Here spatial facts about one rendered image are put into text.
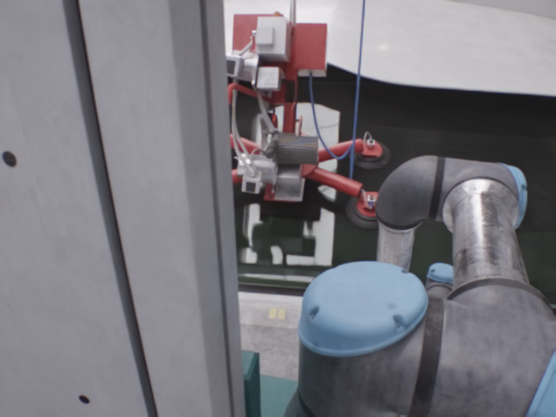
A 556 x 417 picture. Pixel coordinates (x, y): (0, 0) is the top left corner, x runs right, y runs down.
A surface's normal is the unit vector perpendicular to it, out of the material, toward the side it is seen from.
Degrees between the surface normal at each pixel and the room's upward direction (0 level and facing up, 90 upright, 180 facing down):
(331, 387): 90
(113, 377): 90
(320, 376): 90
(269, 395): 0
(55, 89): 90
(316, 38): 73
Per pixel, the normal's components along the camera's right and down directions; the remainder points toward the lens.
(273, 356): 0.00, -0.90
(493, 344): -0.15, -0.63
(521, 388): -0.28, -0.21
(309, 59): -0.15, 0.15
